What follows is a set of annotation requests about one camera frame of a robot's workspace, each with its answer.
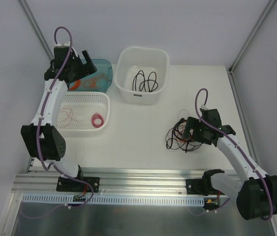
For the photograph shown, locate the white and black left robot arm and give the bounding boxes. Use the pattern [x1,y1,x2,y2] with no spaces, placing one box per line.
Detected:
[21,42,97,191]

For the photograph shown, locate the coiled orange cable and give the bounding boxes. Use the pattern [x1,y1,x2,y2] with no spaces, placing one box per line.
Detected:
[69,80,82,91]

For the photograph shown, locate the thin red wire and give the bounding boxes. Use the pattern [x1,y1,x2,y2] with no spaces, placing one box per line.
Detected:
[81,72,112,90]
[57,108,80,128]

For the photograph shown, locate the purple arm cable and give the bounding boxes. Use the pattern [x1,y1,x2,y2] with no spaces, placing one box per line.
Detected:
[35,26,95,209]
[194,88,274,219]

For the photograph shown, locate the white perforated plastic basket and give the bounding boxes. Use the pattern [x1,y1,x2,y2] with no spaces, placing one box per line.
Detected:
[56,91,111,138]

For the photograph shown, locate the coiled pink cable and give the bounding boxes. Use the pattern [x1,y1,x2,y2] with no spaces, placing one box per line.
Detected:
[91,113,105,128]

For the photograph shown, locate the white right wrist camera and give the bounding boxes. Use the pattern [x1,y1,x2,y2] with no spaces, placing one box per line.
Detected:
[200,104,208,110]

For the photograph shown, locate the black cable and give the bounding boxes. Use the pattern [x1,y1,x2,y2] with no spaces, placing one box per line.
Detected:
[165,118,203,153]
[132,70,159,93]

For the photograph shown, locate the left aluminium frame post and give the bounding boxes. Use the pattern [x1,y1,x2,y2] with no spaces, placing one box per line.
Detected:
[17,0,54,60]

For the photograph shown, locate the aluminium mounting rail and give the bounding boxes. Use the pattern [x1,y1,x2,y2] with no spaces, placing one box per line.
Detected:
[11,167,204,196]

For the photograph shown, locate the white slotted cable duct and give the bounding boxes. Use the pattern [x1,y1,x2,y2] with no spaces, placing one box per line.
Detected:
[22,194,204,207]

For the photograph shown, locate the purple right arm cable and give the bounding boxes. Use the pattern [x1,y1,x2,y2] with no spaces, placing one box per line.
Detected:
[194,88,274,219]

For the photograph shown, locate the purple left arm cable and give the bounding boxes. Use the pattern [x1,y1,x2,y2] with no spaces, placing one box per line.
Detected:
[35,26,95,209]

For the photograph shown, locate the orange cable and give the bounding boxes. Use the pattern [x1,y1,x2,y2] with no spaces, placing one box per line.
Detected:
[175,109,198,145]
[83,71,111,89]
[69,80,82,91]

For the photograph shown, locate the white deep plastic tub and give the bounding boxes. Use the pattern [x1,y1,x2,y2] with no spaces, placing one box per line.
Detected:
[113,46,170,105]

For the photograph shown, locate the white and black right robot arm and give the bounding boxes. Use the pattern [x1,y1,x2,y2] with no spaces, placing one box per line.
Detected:
[182,109,277,220]

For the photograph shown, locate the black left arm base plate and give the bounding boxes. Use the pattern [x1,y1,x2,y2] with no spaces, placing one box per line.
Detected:
[56,177,100,193]

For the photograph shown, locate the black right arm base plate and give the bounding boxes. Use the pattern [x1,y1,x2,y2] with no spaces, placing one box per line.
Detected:
[185,179,210,196]

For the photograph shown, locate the black cable in tub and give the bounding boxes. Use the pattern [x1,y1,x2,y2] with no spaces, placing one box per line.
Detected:
[132,70,159,93]

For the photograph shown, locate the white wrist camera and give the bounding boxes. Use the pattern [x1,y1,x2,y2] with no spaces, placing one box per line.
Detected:
[55,41,71,47]
[200,104,208,110]

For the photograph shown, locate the right aluminium frame post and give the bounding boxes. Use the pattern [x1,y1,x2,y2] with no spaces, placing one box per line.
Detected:
[228,0,277,75]

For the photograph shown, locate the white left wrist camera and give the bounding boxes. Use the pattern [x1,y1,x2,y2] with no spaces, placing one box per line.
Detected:
[55,41,71,47]

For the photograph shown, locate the aluminium frame post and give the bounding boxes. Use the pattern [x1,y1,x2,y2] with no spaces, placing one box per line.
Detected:
[17,0,54,60]
[228,0,277,75]

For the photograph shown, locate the teal transparent plastic bin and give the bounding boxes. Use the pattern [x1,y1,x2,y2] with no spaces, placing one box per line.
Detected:
[68,59,113,93]

